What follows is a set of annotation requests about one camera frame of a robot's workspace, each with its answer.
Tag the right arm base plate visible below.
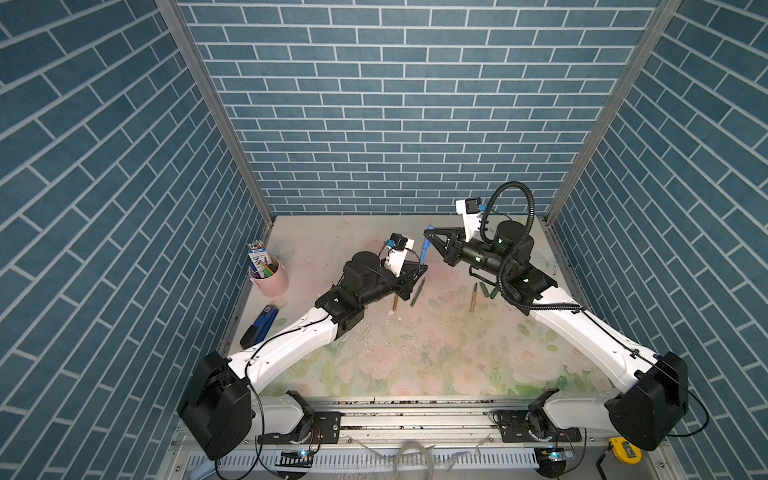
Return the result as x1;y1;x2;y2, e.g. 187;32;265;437
489;410;583;444

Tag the box in pen cup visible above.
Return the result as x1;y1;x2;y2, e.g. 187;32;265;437
248;241;274;279

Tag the aluminium rail frame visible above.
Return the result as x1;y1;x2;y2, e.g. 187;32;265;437
157;397;685;479

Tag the blue stapler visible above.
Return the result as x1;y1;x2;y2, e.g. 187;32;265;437
239;305;279;349

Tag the yellow tape measure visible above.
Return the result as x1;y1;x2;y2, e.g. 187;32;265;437
609;437;642;465

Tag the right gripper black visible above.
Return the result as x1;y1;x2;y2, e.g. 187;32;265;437
424;233;508;284

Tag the brown pen right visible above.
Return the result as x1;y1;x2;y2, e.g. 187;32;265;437
469;282;479;314

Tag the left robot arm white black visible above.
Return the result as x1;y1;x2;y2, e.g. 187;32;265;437
177;251;427;461

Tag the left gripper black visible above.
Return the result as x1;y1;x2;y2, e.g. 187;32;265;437
354;260;426;309

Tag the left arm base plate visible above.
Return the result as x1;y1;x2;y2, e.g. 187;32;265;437
258;411;342;446

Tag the blue pen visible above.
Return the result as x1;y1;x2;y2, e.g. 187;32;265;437
420;233;430;265

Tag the pink pen holder cup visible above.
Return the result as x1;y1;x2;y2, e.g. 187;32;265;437
248;259;289;298

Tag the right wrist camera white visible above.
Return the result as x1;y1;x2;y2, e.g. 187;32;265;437
455;197;485;242

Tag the light green pen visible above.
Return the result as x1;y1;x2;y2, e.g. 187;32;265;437
410;278;426;307

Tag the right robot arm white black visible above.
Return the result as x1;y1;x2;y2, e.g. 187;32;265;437
424;220;689;451

